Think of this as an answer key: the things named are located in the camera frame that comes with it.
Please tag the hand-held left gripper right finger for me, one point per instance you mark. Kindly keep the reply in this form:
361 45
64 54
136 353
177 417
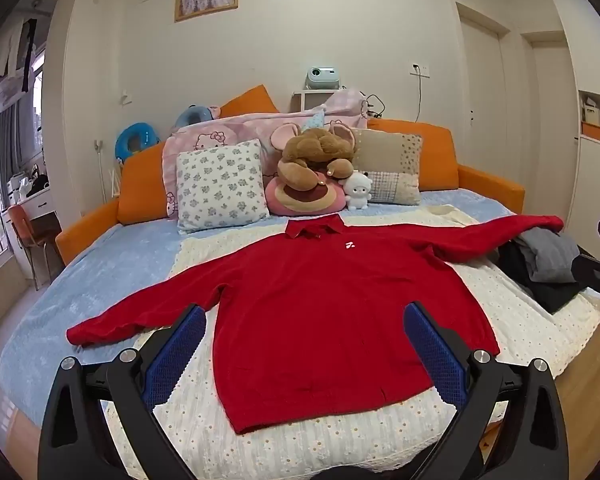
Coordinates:
437 360

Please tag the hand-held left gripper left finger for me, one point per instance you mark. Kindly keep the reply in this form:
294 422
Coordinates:
175 360

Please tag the red knit sweater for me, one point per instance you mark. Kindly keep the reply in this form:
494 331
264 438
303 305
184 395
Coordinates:
305 310

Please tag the hanging clothes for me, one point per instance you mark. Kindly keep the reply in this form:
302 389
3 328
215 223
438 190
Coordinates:
10 55

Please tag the white cabinet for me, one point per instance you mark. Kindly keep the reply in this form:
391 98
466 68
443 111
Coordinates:
595 185

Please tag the black garment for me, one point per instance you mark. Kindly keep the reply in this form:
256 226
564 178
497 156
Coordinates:
555 295

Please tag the grey garment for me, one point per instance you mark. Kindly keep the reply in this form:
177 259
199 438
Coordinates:
550 255

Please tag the white eyelet blanket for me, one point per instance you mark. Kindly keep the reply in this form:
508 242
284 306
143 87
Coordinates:
505 300

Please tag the orange storage box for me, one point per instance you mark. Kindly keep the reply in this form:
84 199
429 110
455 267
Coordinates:
594 132

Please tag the white door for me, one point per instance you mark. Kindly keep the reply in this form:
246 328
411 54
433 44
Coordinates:
550 135
480 95

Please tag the white floral pillow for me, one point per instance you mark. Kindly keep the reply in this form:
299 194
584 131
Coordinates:
220 185

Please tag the orange sofa bed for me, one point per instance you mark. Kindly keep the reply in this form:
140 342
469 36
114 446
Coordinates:
140 180

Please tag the small white plush toy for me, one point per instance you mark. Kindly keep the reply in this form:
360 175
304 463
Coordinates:
357 190

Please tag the orange chair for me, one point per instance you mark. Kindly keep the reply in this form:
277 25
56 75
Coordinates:
27 230

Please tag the pink round plush cushion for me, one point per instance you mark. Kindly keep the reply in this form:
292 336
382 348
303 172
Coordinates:
300 202

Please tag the beige patchwork pillow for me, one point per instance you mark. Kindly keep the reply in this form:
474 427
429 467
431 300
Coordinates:
390 160

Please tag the white desk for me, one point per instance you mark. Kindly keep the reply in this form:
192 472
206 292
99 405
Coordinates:
35 205

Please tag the blue neck pillow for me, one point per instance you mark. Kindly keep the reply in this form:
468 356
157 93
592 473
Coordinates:
130 142
190 115

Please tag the pink cartoon print pillow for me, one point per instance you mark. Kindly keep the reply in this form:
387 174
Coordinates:
205 135

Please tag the brown plush toy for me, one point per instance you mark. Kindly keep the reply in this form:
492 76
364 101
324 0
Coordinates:
320 147

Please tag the orange cushion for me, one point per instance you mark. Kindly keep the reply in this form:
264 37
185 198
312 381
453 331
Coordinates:
250 102

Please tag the pink checkered pillow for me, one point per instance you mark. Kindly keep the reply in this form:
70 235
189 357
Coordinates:
347 105

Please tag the grey curtain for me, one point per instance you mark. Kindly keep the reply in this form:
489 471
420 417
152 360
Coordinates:
12 135

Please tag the white projector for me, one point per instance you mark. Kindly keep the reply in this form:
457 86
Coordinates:
322 79

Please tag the white wall socket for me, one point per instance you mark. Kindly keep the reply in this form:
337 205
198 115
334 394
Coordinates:
419 69

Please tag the white wall shelf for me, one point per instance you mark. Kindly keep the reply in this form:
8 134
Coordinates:
310 99

